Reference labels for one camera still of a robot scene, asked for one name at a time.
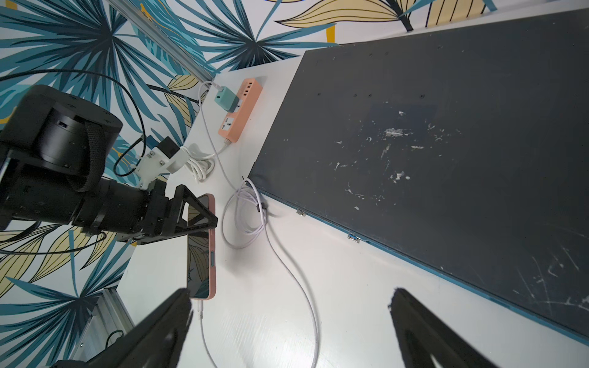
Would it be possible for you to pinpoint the aluminium left corner post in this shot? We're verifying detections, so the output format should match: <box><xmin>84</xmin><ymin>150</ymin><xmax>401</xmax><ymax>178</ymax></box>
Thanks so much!
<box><xmin>109</xmin><ymin>1</ymin><xmax>214</xmax><ymax>81</ymax></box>

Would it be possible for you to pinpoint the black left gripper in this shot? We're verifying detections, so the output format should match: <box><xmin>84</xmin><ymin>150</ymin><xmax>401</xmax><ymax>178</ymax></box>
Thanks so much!
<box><xmin>73</xmin><ymin>179</ymin><xmax>218</xmax><ymax>244</ymax></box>

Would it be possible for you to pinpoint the white charging cable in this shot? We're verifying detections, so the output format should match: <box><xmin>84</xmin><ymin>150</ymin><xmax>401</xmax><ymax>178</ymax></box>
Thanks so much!
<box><xmin>196</xmin><ymin>80</ymin><xmax>321</xmax><ymax>368</ymax></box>

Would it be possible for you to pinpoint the black smartphone pink case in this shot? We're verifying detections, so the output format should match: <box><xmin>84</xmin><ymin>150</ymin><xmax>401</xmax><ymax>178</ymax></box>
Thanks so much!
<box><xmin>186</xmin><ymin>193</ymin><xmax>217</xmax><ymax>301</ymax></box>

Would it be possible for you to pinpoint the mint green charger plug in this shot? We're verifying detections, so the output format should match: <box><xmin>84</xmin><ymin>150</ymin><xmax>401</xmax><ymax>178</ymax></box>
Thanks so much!
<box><xmin>215</xmin><ymin>87</ymin><xmax>239</xmax><ymax>113</ymax></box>

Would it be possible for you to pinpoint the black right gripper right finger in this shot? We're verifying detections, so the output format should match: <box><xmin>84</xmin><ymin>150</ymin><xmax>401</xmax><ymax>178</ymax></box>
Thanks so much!
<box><xmin>389</xmin><ymin>288</ymin><xmax>495</xmax><ymax>367</ymax></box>

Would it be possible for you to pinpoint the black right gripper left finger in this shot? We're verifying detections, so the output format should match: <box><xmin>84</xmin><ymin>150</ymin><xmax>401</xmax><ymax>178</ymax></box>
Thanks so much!
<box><xmin>54</xmin><ymin>288</ymin><xmax>193</xmax><ymax>368</ymax></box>

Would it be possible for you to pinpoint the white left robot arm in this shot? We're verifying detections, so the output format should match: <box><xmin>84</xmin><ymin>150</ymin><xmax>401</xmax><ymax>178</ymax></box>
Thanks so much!
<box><xmin>1</xmin><ymin>85</ymin><xmax>218</xmax><ymax>244</ymax></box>

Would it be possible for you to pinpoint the white coiled power cord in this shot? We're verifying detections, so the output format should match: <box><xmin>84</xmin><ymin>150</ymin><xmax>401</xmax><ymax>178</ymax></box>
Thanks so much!
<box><xmin>183</xmin><ymin>142</ymin><xmax>231</xmax><ymax>183</ymax></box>

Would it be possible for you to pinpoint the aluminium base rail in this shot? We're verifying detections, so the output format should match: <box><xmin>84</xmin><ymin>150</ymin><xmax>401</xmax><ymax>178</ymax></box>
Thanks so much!
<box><xmin>69</xmin><ymin>288</ymin><xmax>134</xmax><ymax>361</ymax></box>

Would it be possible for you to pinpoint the dark grey network switch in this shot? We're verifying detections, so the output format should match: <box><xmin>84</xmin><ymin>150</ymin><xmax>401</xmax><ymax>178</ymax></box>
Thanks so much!
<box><xmin>249</xmin><ymin>9</ymin><xmax>588</xmax><ymax>343</ymax></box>

